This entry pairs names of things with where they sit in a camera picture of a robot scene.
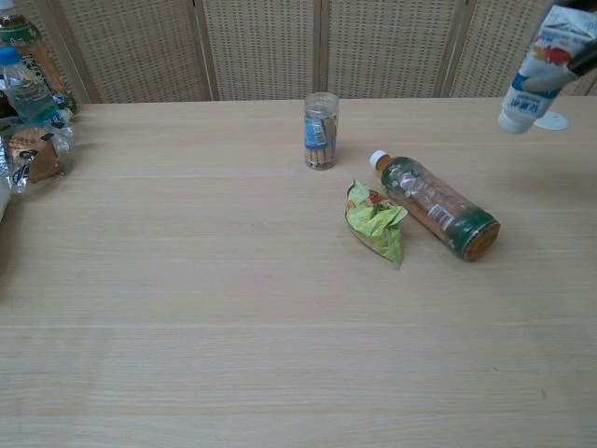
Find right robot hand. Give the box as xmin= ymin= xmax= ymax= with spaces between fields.
xmin=553 ymin=0 xmax=597 ymax=78

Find woven bamboo screen panel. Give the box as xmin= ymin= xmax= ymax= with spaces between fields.
xmin=0 ymin=0 xmax=92 ymax=105
xmin=446 ymin=0 xmax=597 ymax=100
xmin=192 ymin=0 xmax=328 ymax=102
xmin=44 ymin=0 xmax=221 ymax=105
xmin=318 ymin=0 xmax=468 ymax=101

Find tea bottle with green label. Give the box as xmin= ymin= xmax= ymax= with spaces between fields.
xmin=368 ymin=148 xmax=502 ymax=263

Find crumpled green snack bag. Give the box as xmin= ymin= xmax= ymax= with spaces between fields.
xmin=344 ymin=177 xmax=410 ymax=271

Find clear jar of biscuit sticks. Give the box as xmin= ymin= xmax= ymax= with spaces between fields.
xmin=303 ymin=91 xmax=340 ymax=173

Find tea bottle with white cap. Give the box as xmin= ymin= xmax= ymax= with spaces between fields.
xmin=0 ymin=11 xmax=79 ymax=117

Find bread in clear wrapper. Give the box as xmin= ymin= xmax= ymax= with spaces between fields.
xmin=0 ymin=119 xmax=76 ymax=196

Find water bottle with blue cap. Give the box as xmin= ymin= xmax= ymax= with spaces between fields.
xmin=0 ymin=45 xmax=65 ymax=126

